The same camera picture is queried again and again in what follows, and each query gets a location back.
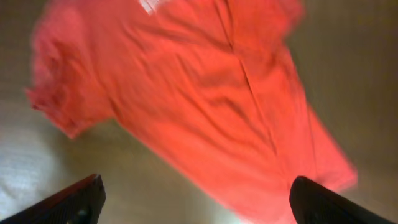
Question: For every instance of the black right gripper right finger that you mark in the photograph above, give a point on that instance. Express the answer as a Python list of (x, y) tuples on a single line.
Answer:
[(312, 203)]

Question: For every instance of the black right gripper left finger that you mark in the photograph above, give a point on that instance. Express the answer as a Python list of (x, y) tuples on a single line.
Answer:
[(80, 203)]

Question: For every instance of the orange-red t-shirt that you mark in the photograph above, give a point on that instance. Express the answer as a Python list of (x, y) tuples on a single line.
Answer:
[(209, 86)]

